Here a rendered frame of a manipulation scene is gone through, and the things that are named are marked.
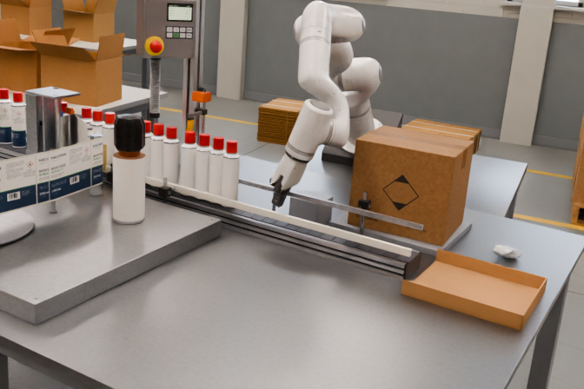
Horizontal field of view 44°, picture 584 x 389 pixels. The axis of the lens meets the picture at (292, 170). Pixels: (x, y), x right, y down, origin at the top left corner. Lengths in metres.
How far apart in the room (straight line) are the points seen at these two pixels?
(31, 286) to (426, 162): 1.10
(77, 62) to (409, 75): 4.40
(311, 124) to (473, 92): 5.64
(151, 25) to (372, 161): 0.79
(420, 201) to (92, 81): 2.28
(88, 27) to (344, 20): 4.51
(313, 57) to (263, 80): 6.16
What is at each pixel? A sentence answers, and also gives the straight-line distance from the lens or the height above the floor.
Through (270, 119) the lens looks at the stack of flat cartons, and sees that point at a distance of 6.44.
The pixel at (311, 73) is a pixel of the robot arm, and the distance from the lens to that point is 2.03.
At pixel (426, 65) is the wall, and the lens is 7.59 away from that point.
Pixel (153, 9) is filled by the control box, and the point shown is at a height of 1.44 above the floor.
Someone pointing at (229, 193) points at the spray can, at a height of 0.93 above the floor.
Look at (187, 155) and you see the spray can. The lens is 2.23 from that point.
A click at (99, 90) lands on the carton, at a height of 0.86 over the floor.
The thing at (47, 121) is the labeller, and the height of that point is 1.05.
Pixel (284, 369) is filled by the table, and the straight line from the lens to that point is 1.50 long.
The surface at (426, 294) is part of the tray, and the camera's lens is 1.83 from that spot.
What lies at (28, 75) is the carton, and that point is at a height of 0.88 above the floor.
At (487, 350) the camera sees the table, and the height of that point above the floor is 0.83.
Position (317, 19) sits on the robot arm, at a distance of 2.12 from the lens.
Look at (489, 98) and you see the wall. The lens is 7.51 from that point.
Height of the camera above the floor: 1.62
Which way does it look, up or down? 17 degrees down
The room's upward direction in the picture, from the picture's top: 4 degrees clockwise
